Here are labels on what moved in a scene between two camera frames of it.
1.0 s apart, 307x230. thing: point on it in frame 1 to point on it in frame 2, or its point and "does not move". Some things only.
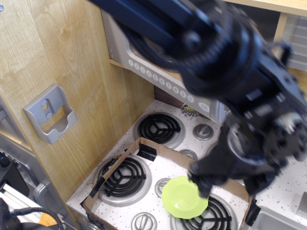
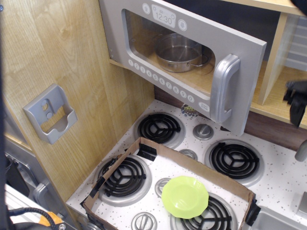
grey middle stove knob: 159,186 does not move
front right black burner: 220,214 does not move
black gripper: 246,147 to 296,95
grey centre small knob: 189,153 does not move
